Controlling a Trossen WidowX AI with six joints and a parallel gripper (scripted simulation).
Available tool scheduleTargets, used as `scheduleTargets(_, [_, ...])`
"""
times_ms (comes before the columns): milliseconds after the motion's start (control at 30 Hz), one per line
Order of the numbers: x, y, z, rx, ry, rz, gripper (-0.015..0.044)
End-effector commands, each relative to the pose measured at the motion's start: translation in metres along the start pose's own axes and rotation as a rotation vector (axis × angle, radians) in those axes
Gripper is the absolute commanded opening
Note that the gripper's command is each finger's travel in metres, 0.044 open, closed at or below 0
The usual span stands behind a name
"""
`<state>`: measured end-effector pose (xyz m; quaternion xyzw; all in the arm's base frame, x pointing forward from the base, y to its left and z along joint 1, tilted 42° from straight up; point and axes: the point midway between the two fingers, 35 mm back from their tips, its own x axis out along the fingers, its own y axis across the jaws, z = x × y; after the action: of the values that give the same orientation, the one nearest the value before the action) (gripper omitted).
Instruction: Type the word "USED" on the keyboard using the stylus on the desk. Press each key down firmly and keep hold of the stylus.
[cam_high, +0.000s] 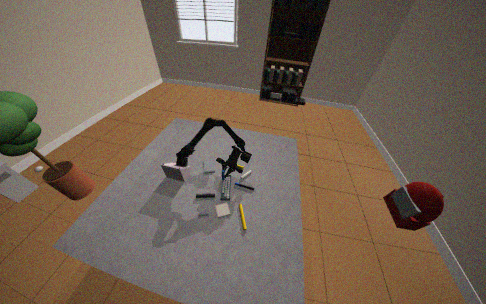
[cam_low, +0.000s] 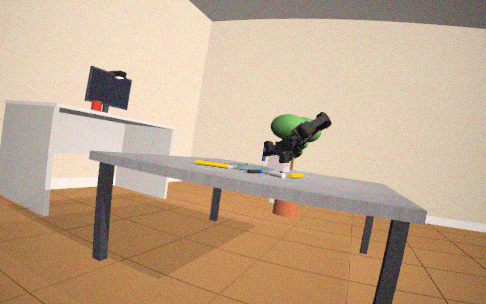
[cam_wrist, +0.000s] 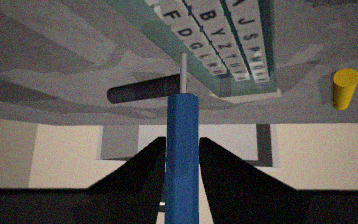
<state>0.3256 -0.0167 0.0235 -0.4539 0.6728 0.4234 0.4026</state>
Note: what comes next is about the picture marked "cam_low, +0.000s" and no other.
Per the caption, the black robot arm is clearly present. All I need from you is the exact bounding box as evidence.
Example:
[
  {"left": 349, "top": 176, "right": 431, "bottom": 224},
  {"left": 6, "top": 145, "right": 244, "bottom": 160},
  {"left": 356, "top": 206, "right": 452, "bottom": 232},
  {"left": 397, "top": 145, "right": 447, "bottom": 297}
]
[{"left": 277, "top": 112, "right": 331, "bottom": 163}]

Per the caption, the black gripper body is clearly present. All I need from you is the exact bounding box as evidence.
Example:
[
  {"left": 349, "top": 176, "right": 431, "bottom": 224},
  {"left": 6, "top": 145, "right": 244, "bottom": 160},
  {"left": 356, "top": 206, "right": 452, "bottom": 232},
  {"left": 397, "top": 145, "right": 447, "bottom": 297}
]
[{"left": 264, "top": 141, "right": 283, "bottom": 155}]

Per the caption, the yellow cylinder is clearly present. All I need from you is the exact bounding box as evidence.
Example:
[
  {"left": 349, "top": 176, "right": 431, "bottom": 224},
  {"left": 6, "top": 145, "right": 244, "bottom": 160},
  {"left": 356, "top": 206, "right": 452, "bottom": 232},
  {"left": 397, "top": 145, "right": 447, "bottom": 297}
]
[{"left": 195, "top": 160, "right": 228, "bottom": 168}]

